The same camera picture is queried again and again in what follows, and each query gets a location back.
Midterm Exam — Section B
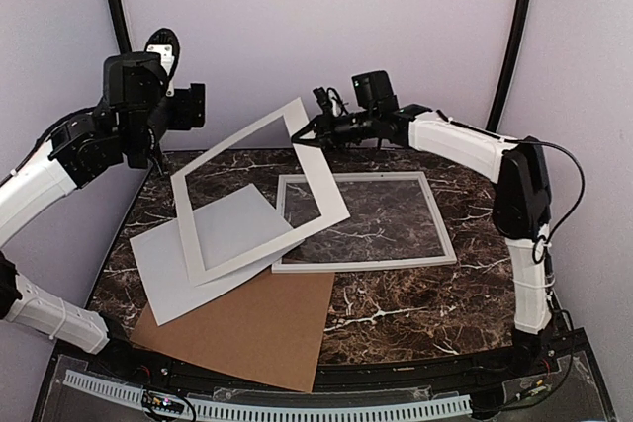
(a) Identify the brown cardboard backing board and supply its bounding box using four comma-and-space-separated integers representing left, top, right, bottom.
132, 271, 334, 392

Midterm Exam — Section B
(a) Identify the right black corner post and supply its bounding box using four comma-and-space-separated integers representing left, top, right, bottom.
486, 0, 530, 132

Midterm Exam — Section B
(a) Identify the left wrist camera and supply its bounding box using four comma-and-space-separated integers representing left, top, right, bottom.
144, 28, 181, 97

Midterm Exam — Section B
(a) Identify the clear acrylic sheet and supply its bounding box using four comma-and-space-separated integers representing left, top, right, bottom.
282, 177, 446, 265

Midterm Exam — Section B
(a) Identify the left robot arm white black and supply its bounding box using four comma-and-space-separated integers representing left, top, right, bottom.
1, 43, 205, 379

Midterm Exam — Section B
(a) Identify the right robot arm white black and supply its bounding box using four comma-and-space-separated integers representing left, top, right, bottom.
291, 70, 559, 336

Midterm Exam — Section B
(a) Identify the dark landscape photo print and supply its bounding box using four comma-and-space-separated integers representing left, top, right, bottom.
131, 184, 292, 325

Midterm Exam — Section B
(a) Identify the white picture frame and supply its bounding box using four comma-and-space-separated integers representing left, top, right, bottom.
272, 171, 457, 274

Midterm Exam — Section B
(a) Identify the white slotted cable duct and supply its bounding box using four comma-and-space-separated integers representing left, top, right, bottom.
63, 370, 472, 421

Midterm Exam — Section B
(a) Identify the white mat board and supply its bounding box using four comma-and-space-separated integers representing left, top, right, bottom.
171, 98, 350, 286

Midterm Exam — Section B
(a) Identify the black front rail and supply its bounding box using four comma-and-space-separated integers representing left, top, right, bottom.
83, 342, 560, 393

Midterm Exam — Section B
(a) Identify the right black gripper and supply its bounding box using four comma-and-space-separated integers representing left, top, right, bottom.
292, 105, 378, 154

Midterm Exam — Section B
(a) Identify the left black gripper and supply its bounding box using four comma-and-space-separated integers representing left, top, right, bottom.
118, 82, 206, 158

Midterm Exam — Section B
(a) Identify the small green circuit board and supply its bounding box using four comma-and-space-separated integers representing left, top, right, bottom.
141, 391, 185, 414

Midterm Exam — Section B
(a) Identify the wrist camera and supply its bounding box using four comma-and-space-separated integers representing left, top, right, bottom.
313, 87, 348, 117
144, 28, 181, 97

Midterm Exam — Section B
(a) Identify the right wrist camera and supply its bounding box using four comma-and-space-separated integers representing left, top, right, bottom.
313, 87, 348, 117

